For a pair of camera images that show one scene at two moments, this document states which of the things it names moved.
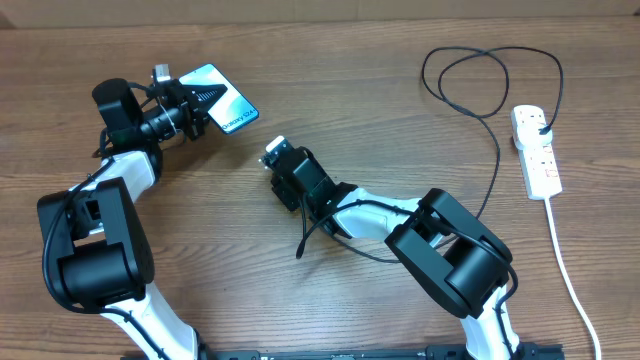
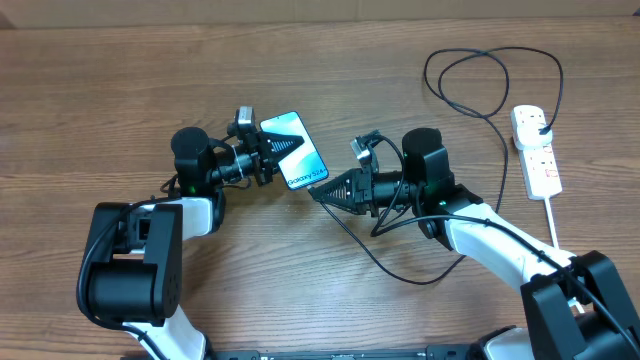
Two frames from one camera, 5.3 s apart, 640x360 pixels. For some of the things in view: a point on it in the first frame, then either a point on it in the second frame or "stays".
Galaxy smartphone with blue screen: [232, 112] → [303, 165]
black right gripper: [288, 194] → [361, 196]
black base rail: [431, 352] stays
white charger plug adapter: [527, 135] stays
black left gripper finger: [204, 97] → [278, 145]
